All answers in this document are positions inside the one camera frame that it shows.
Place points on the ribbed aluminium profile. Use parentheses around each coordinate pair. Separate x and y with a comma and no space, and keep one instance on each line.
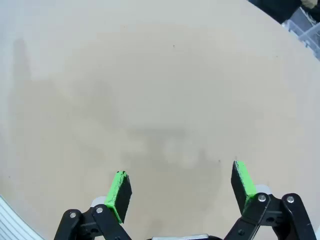
(12,220)

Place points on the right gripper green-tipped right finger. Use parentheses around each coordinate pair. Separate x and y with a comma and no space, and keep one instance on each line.
(243,185)

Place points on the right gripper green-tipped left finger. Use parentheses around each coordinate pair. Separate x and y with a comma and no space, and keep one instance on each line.
(120,192)

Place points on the clear plastic storage box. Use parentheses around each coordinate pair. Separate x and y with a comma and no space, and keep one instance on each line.
(307,30)

